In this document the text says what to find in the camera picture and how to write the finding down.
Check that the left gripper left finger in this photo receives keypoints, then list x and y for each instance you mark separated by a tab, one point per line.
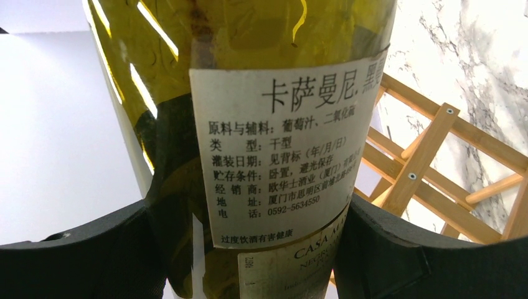
114	256

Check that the wooden lattice wine rack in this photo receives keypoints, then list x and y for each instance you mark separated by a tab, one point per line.
417	193

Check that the green wine bottle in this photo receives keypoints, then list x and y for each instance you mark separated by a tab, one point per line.
245	122

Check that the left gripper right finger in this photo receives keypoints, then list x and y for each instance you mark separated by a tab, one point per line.
383	256

